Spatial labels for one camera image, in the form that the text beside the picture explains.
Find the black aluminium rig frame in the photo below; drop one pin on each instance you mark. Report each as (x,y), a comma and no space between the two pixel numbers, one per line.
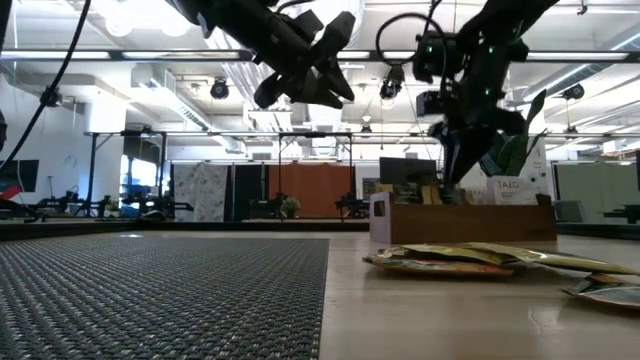
(150,226)

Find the orange partition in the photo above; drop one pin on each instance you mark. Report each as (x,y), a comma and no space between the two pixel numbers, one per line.
(312,187)

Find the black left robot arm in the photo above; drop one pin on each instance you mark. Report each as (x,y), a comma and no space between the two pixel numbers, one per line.
(220,15)

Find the black monitor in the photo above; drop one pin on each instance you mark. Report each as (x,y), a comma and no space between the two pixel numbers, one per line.
(17,175)
(407,170)

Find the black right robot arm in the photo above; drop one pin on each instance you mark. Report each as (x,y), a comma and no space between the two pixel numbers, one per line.
(505,15)

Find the grey office chair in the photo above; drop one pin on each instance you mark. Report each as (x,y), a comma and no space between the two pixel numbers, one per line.
(569,211)

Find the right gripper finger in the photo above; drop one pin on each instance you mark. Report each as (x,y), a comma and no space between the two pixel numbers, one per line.
(450,155)
(470,152)

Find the white patterned curtain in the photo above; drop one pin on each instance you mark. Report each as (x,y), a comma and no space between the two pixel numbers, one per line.
(200,192)

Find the brown wooden tea organiser box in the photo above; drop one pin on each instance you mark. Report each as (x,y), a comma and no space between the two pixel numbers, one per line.
(465,225)

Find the black partition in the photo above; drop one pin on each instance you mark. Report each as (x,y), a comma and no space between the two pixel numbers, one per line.
(247,192)

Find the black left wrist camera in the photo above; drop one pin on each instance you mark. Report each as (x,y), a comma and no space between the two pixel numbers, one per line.
(270,91)

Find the grey partition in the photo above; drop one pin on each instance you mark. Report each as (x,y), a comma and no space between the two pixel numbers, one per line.
(615,185)

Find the grey woven placemat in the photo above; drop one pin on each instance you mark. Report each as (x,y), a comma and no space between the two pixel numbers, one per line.
(150,300)

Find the snake plant in white pot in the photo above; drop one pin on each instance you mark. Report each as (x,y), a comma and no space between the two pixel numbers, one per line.
(515,150)

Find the small potted plant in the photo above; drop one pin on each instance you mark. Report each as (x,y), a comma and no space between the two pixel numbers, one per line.
(112,207)
(290,206)

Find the background black robot arm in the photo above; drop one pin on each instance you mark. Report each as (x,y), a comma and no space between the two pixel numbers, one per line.
(22,212)
(350,205)

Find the black ceiling spotlight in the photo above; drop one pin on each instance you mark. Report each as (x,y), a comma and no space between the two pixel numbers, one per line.
(50,100)
(572,92)
(390,90)
(219,89)

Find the background black rig frame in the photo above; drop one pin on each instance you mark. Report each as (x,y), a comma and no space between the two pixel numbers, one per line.
(92,165)

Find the black beam with light strips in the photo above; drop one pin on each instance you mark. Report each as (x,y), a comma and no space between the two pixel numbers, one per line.
(150,55)

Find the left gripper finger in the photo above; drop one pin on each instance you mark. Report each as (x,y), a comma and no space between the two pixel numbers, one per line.
(334,35)
(315,95)

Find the red bar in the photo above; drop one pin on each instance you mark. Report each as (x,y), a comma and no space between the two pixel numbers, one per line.
(11,192)

